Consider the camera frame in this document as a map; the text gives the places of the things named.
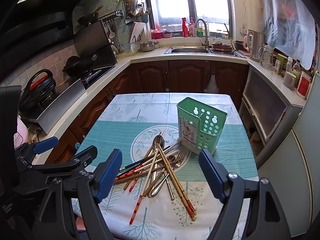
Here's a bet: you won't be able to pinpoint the bamboo chopstick red end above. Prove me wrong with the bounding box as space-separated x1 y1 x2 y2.
156 143 198 216
158 147 197 222

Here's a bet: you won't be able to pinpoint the steel spoon wooden handle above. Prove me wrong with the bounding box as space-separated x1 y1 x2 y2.
143 168 167 198

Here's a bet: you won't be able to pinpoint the white chopstick red striped end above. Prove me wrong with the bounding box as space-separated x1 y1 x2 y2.
129 132 163 225

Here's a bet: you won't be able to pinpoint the dark brown wooden chopstick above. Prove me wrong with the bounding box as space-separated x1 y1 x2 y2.
113 158 183 185

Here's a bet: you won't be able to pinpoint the steel kitchen faucet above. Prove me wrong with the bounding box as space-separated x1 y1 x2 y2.
194 18 210 49

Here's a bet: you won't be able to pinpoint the pink appliance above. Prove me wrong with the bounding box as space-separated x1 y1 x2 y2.
14 115 29 148

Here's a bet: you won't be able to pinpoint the steel fork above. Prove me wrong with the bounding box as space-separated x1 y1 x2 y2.
150 151 186 200

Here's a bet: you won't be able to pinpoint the small steel spoon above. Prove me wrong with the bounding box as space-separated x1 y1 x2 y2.
163 164 176 202

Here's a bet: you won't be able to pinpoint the green plastic utensil holder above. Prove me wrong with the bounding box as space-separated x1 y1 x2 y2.
177 97 228 154

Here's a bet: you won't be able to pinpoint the leaf pattern tablecloth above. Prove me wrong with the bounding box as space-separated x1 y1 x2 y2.
71 93 260 240

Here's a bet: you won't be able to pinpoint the large steel spoon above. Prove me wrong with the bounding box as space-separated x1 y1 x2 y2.
147 134 166 198

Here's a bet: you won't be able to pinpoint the black wok on stove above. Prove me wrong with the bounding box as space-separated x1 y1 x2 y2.
62 54 97 78

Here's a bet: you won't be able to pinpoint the white mug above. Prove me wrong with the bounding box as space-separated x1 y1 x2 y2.
283 72 296 90

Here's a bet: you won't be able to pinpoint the red labelled jar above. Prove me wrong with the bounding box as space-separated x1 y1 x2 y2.
296 72 311 99

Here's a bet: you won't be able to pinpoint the glass pitcher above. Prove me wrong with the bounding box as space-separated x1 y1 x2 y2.
258 44 274 70

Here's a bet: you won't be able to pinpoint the steel bowl on counter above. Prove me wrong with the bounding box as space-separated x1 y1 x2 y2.
139 40 160 52

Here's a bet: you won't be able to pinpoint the black range hood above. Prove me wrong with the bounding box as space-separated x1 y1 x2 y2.
1 0 88 80

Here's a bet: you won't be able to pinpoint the steel electric kettle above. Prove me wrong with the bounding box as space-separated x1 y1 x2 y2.
243 29 265 62

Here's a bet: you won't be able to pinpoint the red spray bottle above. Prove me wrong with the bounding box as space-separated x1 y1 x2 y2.
182 17 189 37

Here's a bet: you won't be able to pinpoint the hanging steel pots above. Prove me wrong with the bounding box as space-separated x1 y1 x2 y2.
116 0 150 24

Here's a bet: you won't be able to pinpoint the black rice cooker red handle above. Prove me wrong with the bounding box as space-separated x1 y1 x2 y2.
18 69 57 119

